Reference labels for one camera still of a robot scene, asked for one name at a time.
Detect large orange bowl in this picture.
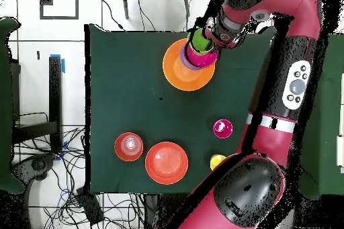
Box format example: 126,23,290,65
162,38,216,91

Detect light blue bowl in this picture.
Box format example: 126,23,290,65
179,43,202,71

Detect pink-red bowl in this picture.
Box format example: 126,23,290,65
185,46,219,68

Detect green cup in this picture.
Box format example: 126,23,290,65
187,28,216,54

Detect large red-orange bowl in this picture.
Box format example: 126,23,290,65
144,141,189,185

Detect dark green tablecloth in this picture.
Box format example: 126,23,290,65
84,23,277,195

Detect pink-red cup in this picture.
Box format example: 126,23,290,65
212,118,234,139

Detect small red-orange bowl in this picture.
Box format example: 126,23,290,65
114,132,144,163

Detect yellow cup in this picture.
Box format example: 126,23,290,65
210,154,227,171

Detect blue tape piece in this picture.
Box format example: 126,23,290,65
49,53,66,74

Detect black power strip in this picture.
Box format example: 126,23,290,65
75,186,105,226

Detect neighbouring green cloth table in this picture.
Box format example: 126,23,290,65
0,16,26,195
298,32,344,199

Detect white panel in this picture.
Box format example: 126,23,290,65
335,73,344,168

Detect black cable with plug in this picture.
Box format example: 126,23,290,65
97,0,126,31

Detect tangle of cables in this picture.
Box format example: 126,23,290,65
13,126,147,229

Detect camera tripod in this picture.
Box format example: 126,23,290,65
120,0,195,20

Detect black metal frame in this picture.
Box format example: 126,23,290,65
11,55,63,153

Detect dark grey pedestal base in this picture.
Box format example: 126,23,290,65
11,153,57,183

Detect black square frame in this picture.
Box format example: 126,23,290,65
39,0,79,20

